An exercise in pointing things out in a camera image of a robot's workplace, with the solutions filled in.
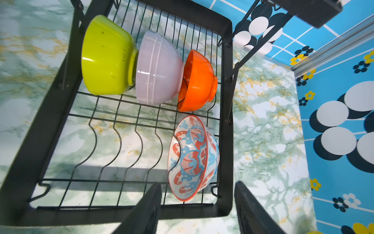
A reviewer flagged lilac plastic bowl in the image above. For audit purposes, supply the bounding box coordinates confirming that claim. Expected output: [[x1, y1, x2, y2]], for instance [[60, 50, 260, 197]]
[[135, 30, 185, 105]]

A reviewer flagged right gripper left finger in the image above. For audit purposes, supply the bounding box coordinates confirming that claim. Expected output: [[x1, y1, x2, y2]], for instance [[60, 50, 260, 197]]
[[113, 183, 162, 234]]

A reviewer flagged lime green bowl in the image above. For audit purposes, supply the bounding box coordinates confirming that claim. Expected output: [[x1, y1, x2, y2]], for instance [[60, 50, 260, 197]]
[[81, 15, 138, 96]]

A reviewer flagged orange plastic bowl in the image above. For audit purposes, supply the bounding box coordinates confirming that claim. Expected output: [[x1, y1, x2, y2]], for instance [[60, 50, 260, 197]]
[[178, 50, 218, 112]]

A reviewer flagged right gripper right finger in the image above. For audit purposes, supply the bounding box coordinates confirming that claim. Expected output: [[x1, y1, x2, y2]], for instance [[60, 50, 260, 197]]
[[234, 181, 285, 234]]

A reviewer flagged red white patterned bowl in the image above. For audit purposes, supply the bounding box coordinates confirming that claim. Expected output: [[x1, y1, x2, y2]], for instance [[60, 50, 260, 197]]
[[168, 115, 220, 202]]

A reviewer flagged black wire dish rack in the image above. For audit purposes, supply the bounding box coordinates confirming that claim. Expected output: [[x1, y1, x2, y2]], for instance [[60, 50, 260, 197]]
[[0, 0, 344, 227]]

